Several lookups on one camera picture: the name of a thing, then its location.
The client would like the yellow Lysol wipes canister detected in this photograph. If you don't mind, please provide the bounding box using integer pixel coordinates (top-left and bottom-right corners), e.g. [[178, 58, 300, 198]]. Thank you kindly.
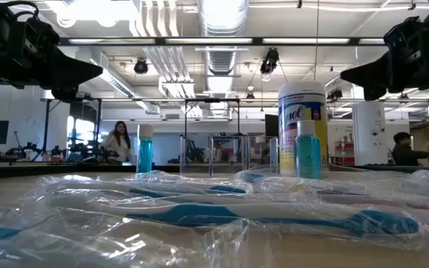
[[278, 81, 328, 176]]

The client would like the black monitor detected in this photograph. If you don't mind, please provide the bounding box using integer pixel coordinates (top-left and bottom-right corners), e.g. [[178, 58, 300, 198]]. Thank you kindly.
[[264, 114, 280, 138]]

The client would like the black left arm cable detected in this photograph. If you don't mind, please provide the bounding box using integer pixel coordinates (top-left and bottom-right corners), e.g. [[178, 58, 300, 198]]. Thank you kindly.
[[4, 0, 41, 20]]

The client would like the teal mouthwash bottle white cap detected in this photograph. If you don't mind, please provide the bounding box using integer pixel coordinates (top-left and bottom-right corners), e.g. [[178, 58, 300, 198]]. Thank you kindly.
[[136, 124, 154, 174], [294, 119, 322, 180]]

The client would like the red shelf unit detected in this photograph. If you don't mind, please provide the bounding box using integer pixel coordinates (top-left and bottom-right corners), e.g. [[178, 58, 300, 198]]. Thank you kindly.
[[334, 140, 355, 165]]

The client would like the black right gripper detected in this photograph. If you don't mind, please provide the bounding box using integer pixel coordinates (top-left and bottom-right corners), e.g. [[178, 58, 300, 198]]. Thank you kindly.
[[340, 14, 429, 101]]

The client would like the silver ceiling duct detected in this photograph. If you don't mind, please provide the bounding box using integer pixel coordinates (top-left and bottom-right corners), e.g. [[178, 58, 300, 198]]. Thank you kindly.
[[198, 0, 250, 117]]

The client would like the dark grey white toothbrush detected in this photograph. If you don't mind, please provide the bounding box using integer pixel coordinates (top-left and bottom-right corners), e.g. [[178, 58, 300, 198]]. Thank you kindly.
[[262, 185, 429, 211]]

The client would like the person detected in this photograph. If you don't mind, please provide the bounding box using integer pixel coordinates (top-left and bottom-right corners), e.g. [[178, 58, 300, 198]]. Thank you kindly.
[[101, 121, 136, 165], [390, 132, 429, 167]]

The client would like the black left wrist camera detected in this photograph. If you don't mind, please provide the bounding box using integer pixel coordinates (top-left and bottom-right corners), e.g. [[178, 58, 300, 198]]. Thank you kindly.
[[22, 16, 61, 52]]

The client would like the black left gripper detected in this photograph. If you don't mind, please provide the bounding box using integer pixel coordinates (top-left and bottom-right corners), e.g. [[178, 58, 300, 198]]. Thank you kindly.
[[1, 22, 104, 103]]

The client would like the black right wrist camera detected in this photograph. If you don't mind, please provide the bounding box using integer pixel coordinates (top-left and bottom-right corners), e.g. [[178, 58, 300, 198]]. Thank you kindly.
[[383, 16, 422, 63]]

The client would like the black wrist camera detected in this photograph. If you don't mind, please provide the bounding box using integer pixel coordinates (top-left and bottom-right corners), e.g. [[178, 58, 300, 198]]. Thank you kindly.
[[22, 16, 61, 52], [383, 16, 422, 63]]

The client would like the black background station frame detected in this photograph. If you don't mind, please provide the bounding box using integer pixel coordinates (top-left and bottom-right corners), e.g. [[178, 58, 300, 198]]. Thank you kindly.
[[41, 97, 103, 163]]

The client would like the white pillar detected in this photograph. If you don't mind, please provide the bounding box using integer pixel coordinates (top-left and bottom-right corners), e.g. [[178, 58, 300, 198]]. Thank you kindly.
[[351, 100, 387, 167]]

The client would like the clear acrylic organizer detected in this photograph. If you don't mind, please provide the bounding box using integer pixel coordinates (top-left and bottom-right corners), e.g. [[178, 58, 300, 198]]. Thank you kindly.
[[179, 134, 279, 176]]

